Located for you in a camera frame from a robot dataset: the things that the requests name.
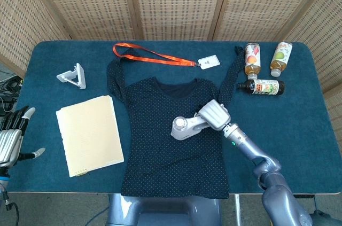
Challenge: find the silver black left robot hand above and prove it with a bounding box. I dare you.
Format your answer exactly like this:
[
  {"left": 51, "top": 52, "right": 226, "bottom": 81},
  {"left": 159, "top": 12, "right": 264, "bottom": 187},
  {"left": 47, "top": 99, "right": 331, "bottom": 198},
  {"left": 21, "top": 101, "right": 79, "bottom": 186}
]
[{"left": 0, "top": 105, "right": 46, "bottom": 168}]

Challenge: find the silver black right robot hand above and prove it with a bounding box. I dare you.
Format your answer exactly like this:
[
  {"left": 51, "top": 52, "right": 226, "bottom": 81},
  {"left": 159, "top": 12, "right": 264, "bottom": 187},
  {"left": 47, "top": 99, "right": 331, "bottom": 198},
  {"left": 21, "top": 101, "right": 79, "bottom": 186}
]
[{"left": 197, "top": 99, "right": 232, "bottom": 131}]

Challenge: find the white Supor appliance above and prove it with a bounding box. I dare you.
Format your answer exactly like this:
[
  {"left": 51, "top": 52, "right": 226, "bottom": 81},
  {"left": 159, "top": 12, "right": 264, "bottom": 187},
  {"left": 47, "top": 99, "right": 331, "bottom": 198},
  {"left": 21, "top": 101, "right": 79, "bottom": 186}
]
[{"left": 170, "top": 112, "right": 212, "bottom": 141}]

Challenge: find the dark blue polka dot shirt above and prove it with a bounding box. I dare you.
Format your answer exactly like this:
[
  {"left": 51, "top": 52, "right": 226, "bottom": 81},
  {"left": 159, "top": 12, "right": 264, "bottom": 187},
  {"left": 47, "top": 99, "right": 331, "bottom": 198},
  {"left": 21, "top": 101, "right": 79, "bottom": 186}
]
[{"left": 106, "top": 45, "right": 245, "bottom": 199}]

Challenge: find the clear ID badge holder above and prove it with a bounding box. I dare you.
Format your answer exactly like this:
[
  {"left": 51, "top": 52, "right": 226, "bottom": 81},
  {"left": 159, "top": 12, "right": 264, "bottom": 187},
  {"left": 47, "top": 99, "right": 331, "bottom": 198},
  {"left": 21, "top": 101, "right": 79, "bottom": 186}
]
[{"left": 198, "top": 54, "right": 221, "bottom": 71}]

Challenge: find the dark tea bottle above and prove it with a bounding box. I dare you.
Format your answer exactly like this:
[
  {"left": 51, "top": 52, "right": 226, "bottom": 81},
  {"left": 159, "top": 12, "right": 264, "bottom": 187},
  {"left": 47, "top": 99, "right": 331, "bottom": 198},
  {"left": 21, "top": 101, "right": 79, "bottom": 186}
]
[{"left": 238, "top": 78, "right": 285, "bottom": 97}]

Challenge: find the juice bottle peach label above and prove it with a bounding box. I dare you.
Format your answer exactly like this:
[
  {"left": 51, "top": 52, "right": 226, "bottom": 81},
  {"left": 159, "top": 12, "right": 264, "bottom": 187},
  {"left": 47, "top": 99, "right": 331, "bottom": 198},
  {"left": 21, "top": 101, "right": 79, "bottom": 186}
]
[{"left": 244, "top": 42, "right": 262, "bottom": 80}]

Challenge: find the teal table cover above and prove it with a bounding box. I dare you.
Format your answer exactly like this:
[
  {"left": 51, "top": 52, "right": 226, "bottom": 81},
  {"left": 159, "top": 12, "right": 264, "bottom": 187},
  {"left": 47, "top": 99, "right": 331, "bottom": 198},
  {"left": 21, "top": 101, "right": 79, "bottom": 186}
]
[{"left": 5, "top": 40, "right": 338, "bottom": 194}]

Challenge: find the cream paper folder stack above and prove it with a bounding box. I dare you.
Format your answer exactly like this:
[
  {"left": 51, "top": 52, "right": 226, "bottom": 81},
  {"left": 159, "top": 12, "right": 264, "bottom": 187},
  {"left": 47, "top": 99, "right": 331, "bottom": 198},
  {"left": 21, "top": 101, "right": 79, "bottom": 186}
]
[{"left": 55, "top": 95, "right": 125, "bottom": 178}]

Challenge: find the juice bottle green apple label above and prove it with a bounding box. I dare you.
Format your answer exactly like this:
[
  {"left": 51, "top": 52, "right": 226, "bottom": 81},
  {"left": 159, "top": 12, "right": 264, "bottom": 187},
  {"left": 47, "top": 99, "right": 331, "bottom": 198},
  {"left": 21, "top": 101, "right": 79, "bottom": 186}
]
[{"left": 269, "top": 41, "right": 293, "bottom": 77}]

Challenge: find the white folding phone stand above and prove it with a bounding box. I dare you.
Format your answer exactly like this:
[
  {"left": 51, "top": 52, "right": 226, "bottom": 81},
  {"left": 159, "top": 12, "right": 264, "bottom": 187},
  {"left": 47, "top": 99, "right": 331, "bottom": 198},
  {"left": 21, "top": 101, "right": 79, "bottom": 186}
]
[{"left": 56, "top": 63, "right": 87, "bottom": 90}]

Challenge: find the white table leg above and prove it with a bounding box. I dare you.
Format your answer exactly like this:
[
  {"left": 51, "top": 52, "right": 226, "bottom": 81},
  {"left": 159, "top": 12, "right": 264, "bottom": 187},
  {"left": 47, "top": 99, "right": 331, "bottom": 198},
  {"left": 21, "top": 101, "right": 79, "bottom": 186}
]
[{"left": 234, "top": 194, "right": 242, "bottom": 226}]

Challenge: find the grey robot torso base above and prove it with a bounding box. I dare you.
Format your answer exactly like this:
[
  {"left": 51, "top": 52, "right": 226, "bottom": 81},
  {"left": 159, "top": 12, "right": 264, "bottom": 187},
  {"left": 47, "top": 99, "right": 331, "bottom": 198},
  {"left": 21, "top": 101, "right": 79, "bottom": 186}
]
[{"left": 106, "top": 193, "right": 222, "bottom": 226}]

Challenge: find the woven wooden folding screen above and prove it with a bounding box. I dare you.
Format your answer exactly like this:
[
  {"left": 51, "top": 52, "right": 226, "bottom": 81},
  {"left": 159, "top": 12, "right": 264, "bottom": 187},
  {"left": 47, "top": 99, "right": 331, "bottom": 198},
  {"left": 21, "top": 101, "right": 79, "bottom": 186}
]
[{"left": 0, "top": 0, "right": 342, "bottom": 193}]

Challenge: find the black cable bundle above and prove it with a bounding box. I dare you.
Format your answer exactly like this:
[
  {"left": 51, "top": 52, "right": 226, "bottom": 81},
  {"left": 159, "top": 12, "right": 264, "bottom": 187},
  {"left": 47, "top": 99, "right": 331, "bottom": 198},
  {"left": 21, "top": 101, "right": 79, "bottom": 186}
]
[{"left": 0, "top": 75, "right": 25, "bottom": 116}]

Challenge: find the black cable with plug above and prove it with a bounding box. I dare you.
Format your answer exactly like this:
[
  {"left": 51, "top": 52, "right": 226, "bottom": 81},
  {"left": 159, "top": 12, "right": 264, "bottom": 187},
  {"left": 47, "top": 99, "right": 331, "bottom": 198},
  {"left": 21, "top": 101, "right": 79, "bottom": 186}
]
[{"left": 0, "top": 191, "right": 21, "bottom": 226}]

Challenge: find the orange lanyard strap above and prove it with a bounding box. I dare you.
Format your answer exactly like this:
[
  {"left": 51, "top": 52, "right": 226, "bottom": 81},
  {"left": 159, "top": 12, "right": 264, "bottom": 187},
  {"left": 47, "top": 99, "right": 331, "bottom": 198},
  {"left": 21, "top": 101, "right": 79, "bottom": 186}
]
[{"left": 112, "top": 43, "right": 196, "bottom": 66}]

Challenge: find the thin blue floor cable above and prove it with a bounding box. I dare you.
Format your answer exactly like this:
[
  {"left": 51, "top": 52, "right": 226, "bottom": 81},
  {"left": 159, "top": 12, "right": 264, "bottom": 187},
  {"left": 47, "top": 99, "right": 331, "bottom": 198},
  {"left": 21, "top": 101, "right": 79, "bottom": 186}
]
[{"left": 89, "top": 201, "right": 111, "bottom": 226}]

